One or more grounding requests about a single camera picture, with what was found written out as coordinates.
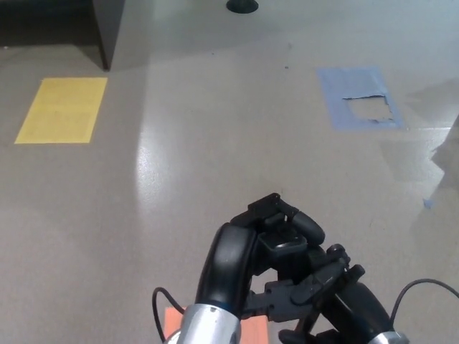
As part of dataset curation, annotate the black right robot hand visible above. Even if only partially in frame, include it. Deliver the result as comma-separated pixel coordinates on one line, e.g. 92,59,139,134
247,263,392,344

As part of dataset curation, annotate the black phone stand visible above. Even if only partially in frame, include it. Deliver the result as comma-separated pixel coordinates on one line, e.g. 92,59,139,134
257,231,353,287

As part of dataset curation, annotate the orange paper sheet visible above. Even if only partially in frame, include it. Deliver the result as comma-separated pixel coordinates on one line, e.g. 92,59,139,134
164,306,269,344

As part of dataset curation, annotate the yellow paper sheet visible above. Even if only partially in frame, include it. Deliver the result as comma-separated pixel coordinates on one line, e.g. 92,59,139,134
14,77,108,145

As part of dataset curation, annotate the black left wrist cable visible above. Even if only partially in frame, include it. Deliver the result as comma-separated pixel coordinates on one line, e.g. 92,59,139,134
151,286,188,342

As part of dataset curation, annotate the torn blue paper sheet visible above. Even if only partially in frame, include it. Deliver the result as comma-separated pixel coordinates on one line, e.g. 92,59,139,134
316,66,406,131

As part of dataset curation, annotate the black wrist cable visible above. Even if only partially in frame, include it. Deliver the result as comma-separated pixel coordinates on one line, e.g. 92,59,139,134
389,278,459,325
151,286,188,342

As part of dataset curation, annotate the black round floor disc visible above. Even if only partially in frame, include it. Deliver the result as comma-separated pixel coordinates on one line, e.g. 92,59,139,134
225,0,257,11

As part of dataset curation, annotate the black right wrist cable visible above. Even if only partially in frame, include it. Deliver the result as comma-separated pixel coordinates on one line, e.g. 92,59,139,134
389,278,459,325

